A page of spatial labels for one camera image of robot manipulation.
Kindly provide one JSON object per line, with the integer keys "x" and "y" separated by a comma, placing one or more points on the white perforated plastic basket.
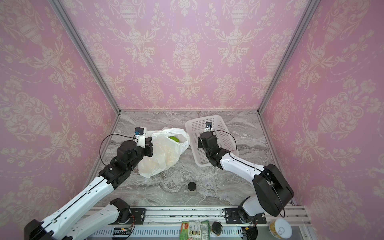
{"x": 226, "y": 141}

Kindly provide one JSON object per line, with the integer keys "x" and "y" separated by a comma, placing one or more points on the small black cylinder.
{"x": 192, "y": 186}

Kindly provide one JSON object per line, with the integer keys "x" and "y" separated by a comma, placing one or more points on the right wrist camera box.
{"x": 208, "y": 126}

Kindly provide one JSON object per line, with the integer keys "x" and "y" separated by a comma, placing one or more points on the green toy pepper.
{"x": 174, "y": 139}

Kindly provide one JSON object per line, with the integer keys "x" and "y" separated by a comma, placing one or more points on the yellow tin can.
{"x": 280, "y": 229}

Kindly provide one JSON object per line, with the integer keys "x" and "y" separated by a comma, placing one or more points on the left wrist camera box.
{"x": 140, "y": 135}

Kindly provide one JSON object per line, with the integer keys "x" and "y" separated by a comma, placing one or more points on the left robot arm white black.
{"x": 68, "y": 222}

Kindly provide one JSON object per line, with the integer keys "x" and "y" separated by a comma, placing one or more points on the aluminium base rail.
{"x": 164, "y": 223}

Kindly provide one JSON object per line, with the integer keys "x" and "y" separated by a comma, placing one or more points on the silver right corner post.
{"x": 295, "y": 39}

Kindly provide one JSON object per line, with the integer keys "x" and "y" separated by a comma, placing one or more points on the silver corner post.
{"x": 295, "y": 39}
{"x": 74, "y": 35}

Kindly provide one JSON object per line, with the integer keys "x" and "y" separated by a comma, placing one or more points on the white plastic bag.
{"x": 166, "y": 152}

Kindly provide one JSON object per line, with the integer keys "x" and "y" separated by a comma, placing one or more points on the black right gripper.
{"x": 205, "y": 137}

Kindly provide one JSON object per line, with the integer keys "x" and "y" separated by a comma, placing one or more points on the silver left corner post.
{"x": 74, "y": 35}

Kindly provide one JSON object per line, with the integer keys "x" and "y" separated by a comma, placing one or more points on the green snack packet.
{"x": 194, "y": 230}

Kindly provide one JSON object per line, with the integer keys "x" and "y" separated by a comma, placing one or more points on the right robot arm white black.
{"x": 272, "y": 191}

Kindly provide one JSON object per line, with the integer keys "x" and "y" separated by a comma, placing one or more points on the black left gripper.
{"x": 148, "y": 146}

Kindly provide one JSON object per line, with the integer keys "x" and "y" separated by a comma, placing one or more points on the dark lidded jar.
{"x": 217, "y": 228}

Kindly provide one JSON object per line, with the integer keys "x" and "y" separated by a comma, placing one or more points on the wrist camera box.
{"x": 140, "y": 135}
{"x": 208, "y": 126}

